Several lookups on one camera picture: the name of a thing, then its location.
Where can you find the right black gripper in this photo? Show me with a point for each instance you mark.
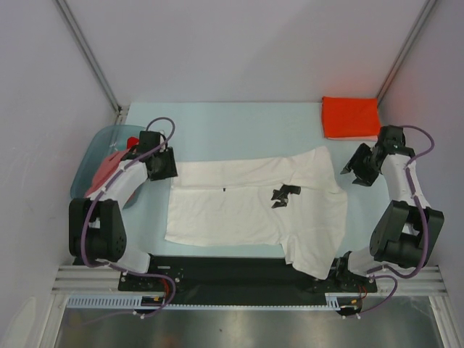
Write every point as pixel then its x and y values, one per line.
pixel 363 150

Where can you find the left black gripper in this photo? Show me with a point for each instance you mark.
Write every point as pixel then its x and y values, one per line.
pixel 170 170

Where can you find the white printed t shirt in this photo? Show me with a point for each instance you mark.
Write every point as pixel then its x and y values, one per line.
pixel 294 202

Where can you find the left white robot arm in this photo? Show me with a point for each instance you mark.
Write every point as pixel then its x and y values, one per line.
pixel 96 229

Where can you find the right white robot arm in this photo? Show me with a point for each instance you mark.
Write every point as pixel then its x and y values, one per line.
pixel 406 233

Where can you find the folded orange t shirt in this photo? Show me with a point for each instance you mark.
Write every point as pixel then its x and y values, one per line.
pixel 348 117

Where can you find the pink t shirt in basket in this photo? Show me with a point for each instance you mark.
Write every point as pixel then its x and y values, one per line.
pixel 113 180

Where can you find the blue plastic basket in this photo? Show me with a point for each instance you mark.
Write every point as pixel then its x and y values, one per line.
pixel 106 141

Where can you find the left aluminium frame post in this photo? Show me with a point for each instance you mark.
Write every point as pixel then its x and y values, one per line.
pixel 81 42

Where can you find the aluminium frame post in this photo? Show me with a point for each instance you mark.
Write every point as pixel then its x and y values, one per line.
pixel 81 42
pixel 419 25

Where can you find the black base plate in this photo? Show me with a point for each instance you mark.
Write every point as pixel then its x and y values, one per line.
pixel 255 280

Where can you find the grey slotted cable duct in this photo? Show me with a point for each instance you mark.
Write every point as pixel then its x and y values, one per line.
pixel 152 302

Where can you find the right aluminium frame post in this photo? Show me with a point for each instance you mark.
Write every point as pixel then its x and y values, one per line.
pixel 419 25

